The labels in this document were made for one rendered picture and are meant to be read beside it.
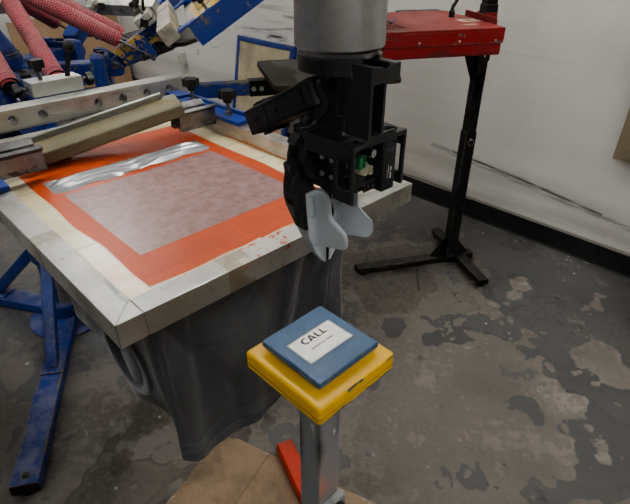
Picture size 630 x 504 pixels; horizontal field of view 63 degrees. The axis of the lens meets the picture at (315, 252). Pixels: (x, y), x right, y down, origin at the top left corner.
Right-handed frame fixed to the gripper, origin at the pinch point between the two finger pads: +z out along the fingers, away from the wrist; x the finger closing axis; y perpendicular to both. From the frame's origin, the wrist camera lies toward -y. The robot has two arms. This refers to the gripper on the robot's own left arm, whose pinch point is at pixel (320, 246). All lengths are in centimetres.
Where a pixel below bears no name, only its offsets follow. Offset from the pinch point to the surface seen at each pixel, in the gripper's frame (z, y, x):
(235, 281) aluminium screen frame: 13.4, -17.1, 0.2
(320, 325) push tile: 13.1, -1.9, 1.9
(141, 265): 14.8, -32.2, -6.4
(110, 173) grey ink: 14, -67, 6
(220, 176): 15, -51, 22
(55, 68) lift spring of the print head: 4, -122, 18
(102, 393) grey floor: 110, -111, 2
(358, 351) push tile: 13.2, 4.5, 1.9
